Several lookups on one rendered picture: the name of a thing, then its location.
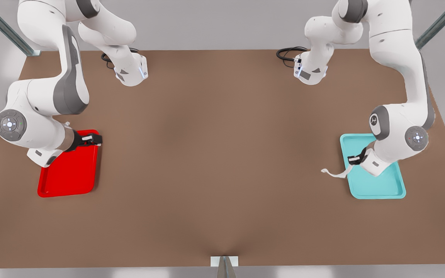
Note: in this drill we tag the white drainage pipe clamp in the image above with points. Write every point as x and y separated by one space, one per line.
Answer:
336 173

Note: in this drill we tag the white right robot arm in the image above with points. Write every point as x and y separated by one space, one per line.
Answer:
37 96

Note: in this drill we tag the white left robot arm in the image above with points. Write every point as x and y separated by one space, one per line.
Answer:
396 69

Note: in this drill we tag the cyan rectangular tray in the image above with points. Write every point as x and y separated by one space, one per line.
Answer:
377 181

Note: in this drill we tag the red rectangular tray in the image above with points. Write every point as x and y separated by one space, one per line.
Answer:
70 170

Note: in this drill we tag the silver frame post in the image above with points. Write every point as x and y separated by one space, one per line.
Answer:
225 267
6 27
437 25

